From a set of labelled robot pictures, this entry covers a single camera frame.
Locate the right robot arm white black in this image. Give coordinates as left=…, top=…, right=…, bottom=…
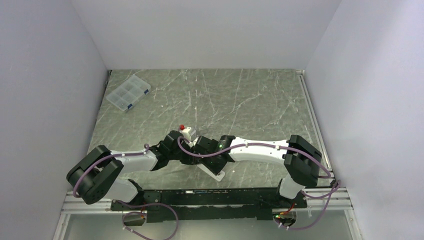
left=191, top=134, right=322, bottom=208

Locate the white remote control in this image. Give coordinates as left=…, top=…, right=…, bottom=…
left=196, top=164, right=225, bottom=182

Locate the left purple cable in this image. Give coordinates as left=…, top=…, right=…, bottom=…
left=72, top=143, right=151, bottom=199

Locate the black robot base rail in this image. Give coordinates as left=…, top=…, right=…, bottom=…
left=129, top=187, right=307, bottom=223

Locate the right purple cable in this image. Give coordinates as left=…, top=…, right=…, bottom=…
left=176, top=136, right=342, bottom=200

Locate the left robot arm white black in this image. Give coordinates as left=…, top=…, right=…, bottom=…
left=66, top=130, right=196, bottom=210

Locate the purple cable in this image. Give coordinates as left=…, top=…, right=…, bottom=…
left=176, top=136, right=342, bottom=200
left=72, top=143, right=151, bottom=199

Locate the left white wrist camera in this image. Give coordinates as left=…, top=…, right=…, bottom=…
left=178, top=124, right=197, bottom=142

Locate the aluminium rail right edge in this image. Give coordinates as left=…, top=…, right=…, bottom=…
left=296, top=70, right=354, bottom=211

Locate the clear plastic compartment box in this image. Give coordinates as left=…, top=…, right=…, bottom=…
left=106, top=74, right=151, bottom=112

